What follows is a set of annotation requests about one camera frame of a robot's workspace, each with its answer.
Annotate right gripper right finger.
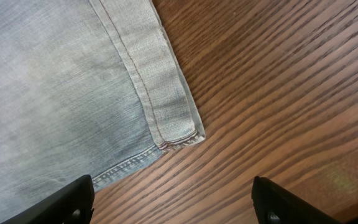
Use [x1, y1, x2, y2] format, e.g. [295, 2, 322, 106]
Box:
[251, 176, 338, 224]

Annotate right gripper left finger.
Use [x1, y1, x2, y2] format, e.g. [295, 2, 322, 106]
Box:
[3, 174, 94, 224]

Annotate light blue denim shorts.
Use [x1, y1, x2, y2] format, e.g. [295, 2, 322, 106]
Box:
[0, 0, 205, 223]

